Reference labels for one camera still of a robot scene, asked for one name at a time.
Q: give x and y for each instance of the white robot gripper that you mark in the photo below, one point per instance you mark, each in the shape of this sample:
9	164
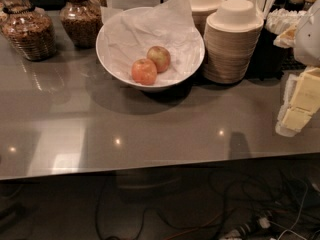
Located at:
309	39

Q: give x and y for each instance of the red-green apple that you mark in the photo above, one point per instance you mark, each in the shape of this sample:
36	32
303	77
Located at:
160	56

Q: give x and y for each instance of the white ceramic bowl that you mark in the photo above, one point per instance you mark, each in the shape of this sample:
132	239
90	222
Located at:
113	67

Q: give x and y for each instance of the front red apple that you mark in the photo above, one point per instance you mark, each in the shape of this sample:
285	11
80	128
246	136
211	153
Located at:
144	71

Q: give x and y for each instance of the black utensil holder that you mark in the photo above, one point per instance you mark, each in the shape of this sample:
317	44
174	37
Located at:
267	59

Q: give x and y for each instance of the white plastic cutlery bunch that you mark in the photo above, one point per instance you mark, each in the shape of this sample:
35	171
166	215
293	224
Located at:
276	20

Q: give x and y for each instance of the dark bottle with cap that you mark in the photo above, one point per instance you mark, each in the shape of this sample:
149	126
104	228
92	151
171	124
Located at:
295	5

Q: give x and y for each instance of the front stack paper bowls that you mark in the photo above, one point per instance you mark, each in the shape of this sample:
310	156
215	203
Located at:
230	37

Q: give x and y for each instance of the white crumpled paper liner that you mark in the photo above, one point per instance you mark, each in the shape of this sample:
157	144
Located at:
146	34

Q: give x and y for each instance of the power strip on floor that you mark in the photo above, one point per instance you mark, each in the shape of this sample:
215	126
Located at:
246	229

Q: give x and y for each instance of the large glass granola jar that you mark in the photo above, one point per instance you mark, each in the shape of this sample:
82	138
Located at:
29	30

